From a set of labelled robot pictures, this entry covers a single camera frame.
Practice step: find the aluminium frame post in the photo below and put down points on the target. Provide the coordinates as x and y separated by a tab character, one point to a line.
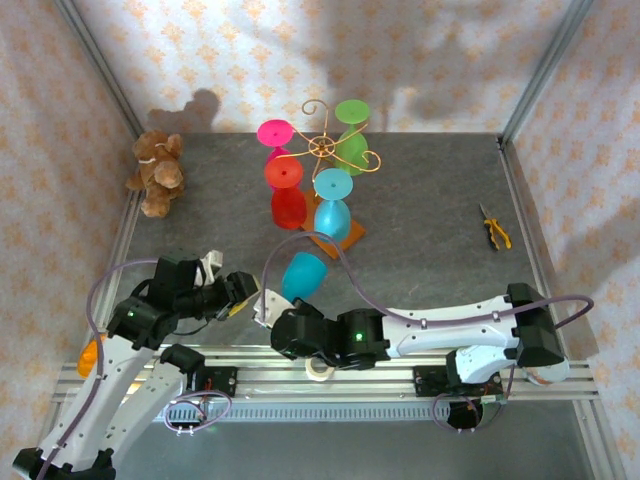
100	65
545	65

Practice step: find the tin can with silver lid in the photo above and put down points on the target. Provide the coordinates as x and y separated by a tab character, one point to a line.
552	374

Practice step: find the aluminium mounting rail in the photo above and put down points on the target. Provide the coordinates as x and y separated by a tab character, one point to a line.
280	385

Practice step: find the green plastic wine glass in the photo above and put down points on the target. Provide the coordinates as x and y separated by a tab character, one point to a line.
352	112

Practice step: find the pink plastic wine glass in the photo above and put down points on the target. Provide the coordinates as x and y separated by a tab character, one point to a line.
275	134

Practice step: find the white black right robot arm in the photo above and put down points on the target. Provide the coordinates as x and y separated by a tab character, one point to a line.
450	320

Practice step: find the orange plastic object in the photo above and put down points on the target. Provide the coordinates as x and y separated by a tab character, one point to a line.
89	360

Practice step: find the yellow black pliers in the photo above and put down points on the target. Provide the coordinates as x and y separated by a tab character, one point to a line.
495	232

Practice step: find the beige masking tape roll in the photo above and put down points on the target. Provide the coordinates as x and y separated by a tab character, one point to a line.
320	374

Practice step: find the deep blue plastic wine glass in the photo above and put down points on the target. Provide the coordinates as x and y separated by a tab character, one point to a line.
304	275

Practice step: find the light blue plastic wine glass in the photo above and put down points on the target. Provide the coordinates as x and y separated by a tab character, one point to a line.
331	220

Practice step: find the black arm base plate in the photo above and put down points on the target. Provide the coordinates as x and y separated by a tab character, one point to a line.
222	382
427	382

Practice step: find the red plastic wine glass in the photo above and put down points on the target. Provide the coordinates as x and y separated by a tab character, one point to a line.
288	210

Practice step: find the brown teddy bear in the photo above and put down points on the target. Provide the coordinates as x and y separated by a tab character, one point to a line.
157	170

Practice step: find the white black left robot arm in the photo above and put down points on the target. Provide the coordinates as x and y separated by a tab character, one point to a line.
117	372

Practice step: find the aluminium table side rail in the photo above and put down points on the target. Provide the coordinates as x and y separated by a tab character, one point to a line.
527	230
125	235

